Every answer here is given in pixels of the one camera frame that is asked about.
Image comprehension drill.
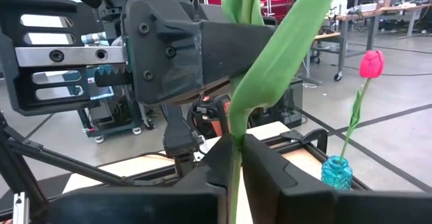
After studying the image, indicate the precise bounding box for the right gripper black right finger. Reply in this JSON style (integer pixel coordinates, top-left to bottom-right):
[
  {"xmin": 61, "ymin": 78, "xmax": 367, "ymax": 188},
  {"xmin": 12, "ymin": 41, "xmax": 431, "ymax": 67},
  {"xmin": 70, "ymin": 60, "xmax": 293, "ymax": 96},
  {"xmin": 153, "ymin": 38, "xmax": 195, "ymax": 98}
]
[{"xmin": 240, "ymin": 134, "xmax": 432, "ymax": 224}]

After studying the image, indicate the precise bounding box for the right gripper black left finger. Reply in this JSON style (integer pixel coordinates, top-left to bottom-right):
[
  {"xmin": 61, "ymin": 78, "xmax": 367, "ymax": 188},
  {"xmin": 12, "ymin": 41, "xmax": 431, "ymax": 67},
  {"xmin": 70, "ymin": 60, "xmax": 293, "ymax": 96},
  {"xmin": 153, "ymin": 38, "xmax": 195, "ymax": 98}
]
[{"xmin": 43, "ymin": 134, "xmax": 238, "ymax": 224}]

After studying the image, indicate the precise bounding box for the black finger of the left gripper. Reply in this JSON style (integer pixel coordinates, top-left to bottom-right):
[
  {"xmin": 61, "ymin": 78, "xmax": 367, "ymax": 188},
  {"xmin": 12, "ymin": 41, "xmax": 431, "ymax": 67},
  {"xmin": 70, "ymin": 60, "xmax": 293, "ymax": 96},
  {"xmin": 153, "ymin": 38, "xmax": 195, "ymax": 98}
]
[
  {"xmin": 175, "ymin": 78, "xmax": 234, "ymax": 105},
  {"xmin": 124, "ymin": 0, "xmax": 277, "ymax": 106}
]

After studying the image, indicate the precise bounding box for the teal glass vase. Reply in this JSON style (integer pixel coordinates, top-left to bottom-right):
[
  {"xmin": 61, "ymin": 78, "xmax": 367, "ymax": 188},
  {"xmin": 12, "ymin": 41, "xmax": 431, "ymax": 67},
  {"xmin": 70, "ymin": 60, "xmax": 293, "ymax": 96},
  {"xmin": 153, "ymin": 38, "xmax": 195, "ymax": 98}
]
[{"xmin": 320, "ymin": 155, "xmax": 354, "ymax": 192}]

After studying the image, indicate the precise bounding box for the cream-white artificial tulip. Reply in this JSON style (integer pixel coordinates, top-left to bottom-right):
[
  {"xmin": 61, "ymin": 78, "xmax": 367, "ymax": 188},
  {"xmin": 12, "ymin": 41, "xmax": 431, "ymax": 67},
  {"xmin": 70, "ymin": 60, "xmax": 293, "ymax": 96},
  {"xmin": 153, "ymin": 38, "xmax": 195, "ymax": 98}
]
[{"xmin": 221, "ymin": 0, "xmax": 342, "ymax": 224}]

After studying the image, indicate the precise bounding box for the red artificial tulip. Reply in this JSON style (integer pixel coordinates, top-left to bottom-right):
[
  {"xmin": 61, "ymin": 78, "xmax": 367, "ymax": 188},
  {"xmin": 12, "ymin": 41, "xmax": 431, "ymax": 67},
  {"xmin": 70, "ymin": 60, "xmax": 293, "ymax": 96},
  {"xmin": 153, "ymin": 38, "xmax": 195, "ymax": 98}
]
[{"xmin": 338, "ymin": 49, "xmax": 386, "ymax": 164}]

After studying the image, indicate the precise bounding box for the black equipment case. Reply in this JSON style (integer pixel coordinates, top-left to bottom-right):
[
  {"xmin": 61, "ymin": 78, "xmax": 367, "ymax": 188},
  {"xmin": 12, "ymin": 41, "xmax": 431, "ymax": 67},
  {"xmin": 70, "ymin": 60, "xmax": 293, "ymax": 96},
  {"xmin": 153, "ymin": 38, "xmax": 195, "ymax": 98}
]
[{"xmin": 248, "ymin": 78, "xmax": 304, "ymax": 130}]

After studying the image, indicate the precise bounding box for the wheeled equipment cart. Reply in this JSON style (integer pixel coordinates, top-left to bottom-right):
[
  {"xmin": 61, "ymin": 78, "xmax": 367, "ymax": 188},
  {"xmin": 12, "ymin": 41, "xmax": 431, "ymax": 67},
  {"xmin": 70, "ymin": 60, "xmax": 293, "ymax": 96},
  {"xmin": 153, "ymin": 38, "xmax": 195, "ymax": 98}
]
[{"xmin": 76, "ymin": 65, "xmax": 155, "ymax": 144}]

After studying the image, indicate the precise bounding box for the silver aluminium profile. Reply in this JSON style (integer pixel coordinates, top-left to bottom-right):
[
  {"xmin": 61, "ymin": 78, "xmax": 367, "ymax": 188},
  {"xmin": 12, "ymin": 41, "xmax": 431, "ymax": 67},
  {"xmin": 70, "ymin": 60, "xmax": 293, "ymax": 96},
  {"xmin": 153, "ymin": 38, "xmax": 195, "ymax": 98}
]
[{"xmin": 12, "ymin": 192, "xmax": 30, "ymax": 224}]

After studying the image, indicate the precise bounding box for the wooden-topped wheeled table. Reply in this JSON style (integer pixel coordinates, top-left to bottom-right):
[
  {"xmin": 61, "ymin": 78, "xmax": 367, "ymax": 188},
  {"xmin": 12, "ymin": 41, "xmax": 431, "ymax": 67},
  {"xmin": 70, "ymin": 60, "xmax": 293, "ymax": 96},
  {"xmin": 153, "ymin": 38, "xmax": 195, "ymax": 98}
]
[{"xmin": 305, "ymin": 14, "xmax": 350, "ymax": 82}]

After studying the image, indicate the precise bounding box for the white box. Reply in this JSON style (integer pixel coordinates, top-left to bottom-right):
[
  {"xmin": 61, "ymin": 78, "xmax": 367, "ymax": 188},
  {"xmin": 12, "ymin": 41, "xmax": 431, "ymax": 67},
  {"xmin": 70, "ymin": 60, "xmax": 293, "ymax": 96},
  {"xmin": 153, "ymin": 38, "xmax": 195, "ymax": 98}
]
[{"xmin": 356, "ymin": 3, "xmax": 379, "ymax": 13}]

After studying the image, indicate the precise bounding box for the long wheeled work table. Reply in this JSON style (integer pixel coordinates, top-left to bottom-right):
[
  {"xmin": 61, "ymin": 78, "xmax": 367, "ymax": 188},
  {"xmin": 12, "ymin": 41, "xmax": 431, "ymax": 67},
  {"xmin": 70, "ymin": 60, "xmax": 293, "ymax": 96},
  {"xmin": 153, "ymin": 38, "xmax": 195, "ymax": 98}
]
[{"xmin": 347, "ymin": 1, "xmax": 432, "ymax": 51}]

